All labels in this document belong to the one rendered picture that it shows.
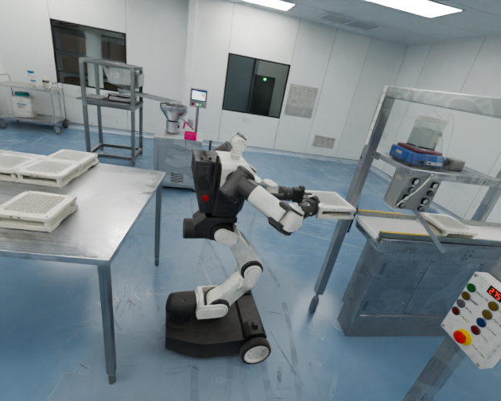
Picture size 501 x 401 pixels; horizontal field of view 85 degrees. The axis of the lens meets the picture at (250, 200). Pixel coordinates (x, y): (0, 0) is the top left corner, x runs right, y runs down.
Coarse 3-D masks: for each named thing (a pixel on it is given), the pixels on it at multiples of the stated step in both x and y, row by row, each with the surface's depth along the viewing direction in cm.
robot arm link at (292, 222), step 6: (288, 210) 114; (288, 216) 114; (294, 216) 113; (300, 216) 114; (282, 222) 114; (288, 222) 114; (294, 222) 114; (300, 222) 116; (282, 228) 114; (288, 228) 115; (294, 228) 116; (288, 234) 117
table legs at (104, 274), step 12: (156, 192) 213; (156, 204) 217; (156, 216) 222; (156, 228) 227; (156, 240) 232; (156, 252) 237; (156, 264) 243; (108, 276) 121; (108, 288) 123; (108, 300) 125; (108, 312) 128; (108, 324) 132; (108, 336) 135; (108, 348) 139; (108, 360) 143; (108, 372) 147
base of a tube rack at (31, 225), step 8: (72, 208) 139; (56, 216) 130; (64, 216) 133; (0, 224) 120; (8, 224) 120; (16, 224) 120; (24, 224) 121; (32, 224) 122; (40, 224) 123; (56, 224) 127
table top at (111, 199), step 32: (0, 192) 146; (64, 192) 158; (96, 192) 164; (128, 192) 171; (64, 224) 130; (96, 224) 134; (128, 224) 139; (0, 256) 109; (32, 256) 110; (64, 256) 111; (96, 256) 114
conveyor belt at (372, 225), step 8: (360, 216) 184; (368, 216) 186; (360, 224) 180; (368, 224) 174; (376, 224) 176; (384, 224) 179; (392, 224) 181; (400, 224) 183; (408, 224) 185; (416, 224) 187; (368, 232) 171; (376, 232) 166; (408, 232) 174; (416, 232) 176; (424, 232) 178; (480, 232) 194; (488, 232) 197; (496, 232) 199; (376, 240) 164
